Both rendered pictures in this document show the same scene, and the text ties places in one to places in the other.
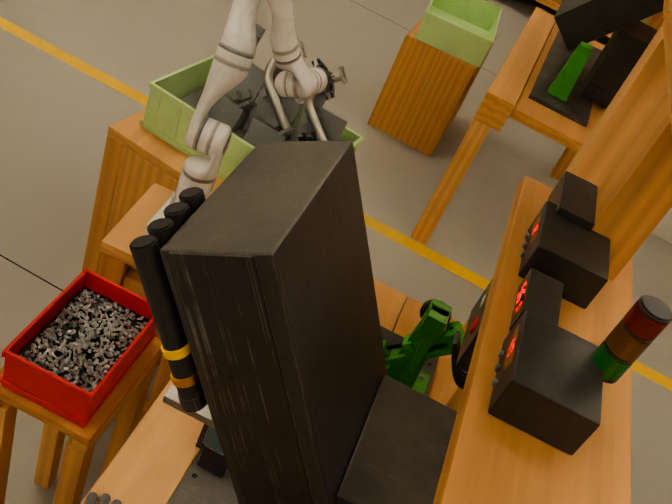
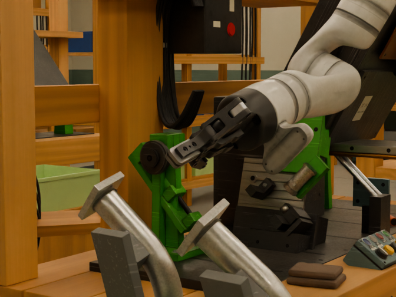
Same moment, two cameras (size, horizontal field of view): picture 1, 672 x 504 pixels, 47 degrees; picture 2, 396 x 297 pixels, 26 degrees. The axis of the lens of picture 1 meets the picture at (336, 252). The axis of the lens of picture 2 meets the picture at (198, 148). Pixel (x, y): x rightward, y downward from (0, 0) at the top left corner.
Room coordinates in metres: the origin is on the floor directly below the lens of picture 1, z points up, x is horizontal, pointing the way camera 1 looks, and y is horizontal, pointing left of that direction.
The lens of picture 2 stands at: (2.99, 0.77, 1.32)
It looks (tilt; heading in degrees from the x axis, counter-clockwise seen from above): 6 degrees down; 211
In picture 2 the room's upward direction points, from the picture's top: straight up
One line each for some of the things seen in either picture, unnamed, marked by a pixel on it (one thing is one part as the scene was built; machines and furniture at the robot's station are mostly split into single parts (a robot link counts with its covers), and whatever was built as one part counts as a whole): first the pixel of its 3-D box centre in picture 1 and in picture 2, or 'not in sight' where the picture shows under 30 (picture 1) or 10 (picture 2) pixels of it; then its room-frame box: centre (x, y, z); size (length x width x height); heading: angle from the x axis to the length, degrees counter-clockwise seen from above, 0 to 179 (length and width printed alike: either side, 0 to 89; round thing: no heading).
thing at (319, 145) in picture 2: not in sight; (306, 128); (1.11, -0.07, 1.17); 0.13 x 0.12 x 0.20; 177
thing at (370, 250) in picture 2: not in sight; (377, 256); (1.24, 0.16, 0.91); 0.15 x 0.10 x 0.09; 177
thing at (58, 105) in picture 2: not in sight; (178, 98); (1.01, -0.50, 1.23); 1.30 x 0.05 x 0.09; 177
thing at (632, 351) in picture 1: (628, 339); not in sight; (0.89, -0.42, 1.67); 0.05 x 0.05 x 0.05
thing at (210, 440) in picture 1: (224, 451); (370, 205); (0.95, 0.03, 0.97); 0.10 x 0.02 x 0.14; 87
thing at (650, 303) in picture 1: (647, 318); not in sight; (0.89, -0.42, 1.71); 0.05 x 0.05 x 0.04
